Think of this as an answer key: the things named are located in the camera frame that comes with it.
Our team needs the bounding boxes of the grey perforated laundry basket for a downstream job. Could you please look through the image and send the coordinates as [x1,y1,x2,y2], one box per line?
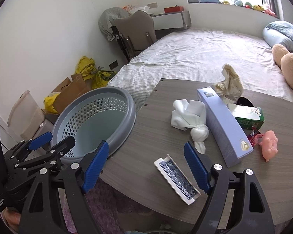
[51,87,136,166]

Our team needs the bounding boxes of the light blue pillow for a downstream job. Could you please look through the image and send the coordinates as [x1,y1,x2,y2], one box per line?
[263,21,293,53]

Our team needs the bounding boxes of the green white carton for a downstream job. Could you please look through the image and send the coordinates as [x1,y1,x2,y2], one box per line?
[227,104,265,130]

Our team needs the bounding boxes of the grey upholstered chair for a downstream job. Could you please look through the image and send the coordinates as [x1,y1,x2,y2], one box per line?
[112,10,157,62]

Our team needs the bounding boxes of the red candy wrapper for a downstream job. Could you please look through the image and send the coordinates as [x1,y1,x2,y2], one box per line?
[248,126,264,147]

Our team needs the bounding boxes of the brown cardboard box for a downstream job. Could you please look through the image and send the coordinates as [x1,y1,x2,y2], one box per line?
[53,74,90,113]

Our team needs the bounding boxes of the white grey desk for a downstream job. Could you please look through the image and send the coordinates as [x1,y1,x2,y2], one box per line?
[151,11,192,39]

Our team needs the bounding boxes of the red box on desk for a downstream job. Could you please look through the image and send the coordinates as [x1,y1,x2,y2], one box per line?
[164,6,184,13]

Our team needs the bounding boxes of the pink pig toy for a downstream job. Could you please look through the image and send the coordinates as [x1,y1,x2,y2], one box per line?
[259,130,278,162]

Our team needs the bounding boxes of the yellow sack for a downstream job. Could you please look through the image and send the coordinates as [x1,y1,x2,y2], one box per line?
[74,56,116,89]

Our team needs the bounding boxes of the blue playing card box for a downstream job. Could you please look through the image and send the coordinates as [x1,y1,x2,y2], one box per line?
[154,154,201,205]

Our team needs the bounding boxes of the bed with white sheet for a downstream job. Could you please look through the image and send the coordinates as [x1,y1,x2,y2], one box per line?
[109,28,293,109]

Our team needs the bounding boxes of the black wall socket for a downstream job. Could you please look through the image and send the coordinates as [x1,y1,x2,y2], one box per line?
[109,60,118,70]

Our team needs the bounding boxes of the yellow plastic bag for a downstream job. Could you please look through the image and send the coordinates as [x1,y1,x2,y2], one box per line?
[43,92,60,114]

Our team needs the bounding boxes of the grey plastic stool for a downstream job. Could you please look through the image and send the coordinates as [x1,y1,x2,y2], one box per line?
[32,119,54,155]

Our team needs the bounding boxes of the tan teddy bear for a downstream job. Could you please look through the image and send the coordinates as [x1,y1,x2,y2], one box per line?
[272,44,293,89]

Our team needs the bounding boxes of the black round object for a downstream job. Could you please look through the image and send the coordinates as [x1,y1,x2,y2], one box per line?
[236,97,254,107]

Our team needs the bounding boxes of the crumpled beige paper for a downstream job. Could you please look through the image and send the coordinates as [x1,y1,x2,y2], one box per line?
[212,64,243,105]

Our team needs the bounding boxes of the beige translucent storage bin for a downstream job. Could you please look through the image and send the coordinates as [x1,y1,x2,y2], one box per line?
[7,90,45,140]

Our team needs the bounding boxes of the long lavender box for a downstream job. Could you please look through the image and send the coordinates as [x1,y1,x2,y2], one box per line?
[197,87,254,168]

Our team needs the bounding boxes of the grey cloth on chair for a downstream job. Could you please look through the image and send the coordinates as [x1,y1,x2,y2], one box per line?
[98,7,129,42]

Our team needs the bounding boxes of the plush toys on sill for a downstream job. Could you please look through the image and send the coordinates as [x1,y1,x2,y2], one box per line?
[221,0,278,18]

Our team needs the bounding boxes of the white knotted cloth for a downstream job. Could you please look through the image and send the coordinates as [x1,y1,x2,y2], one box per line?
[171,99,209,154]

